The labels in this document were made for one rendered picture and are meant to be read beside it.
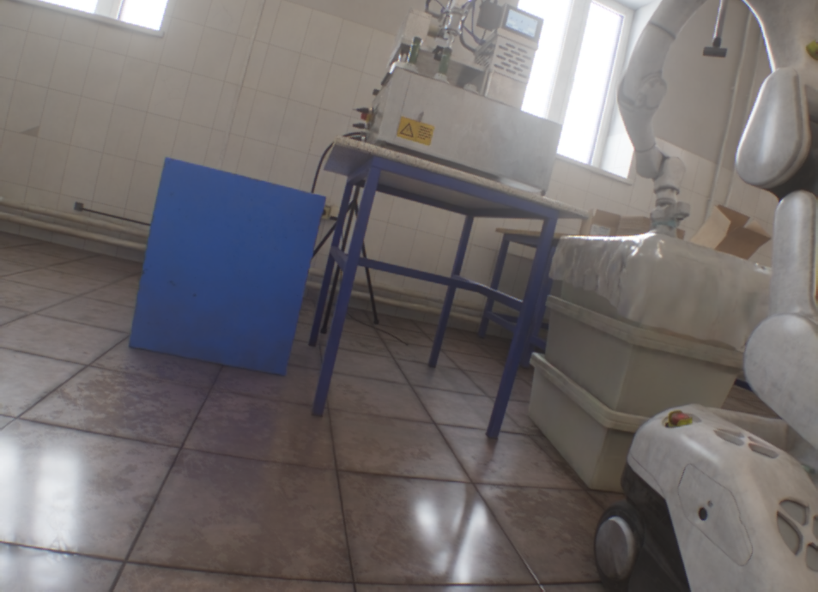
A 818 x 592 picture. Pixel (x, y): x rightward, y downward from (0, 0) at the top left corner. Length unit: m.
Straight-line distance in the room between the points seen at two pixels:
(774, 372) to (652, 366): 0.46
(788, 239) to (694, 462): 0.46
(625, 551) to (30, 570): 0.89
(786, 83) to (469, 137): 0.82
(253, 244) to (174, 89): 1.85
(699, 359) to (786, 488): 0.65
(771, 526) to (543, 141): 1.21
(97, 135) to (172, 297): 1.89
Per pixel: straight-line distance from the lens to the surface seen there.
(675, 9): 1.24
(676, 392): 1.38
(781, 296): 1.00
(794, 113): 1.07
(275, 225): 1.47
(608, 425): 1.27
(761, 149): 1.08
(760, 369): 0.93
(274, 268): 1.48
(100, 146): 3.26
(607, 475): 1.37
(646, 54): 1.23
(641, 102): 1.25
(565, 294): 1.69
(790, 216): 1.04
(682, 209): 1.37
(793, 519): 0.76
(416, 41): 1.64
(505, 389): 1.43
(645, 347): 1.27
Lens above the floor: 0.53
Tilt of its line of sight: 4 degrees down
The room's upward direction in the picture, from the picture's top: 14 degrees clockwise
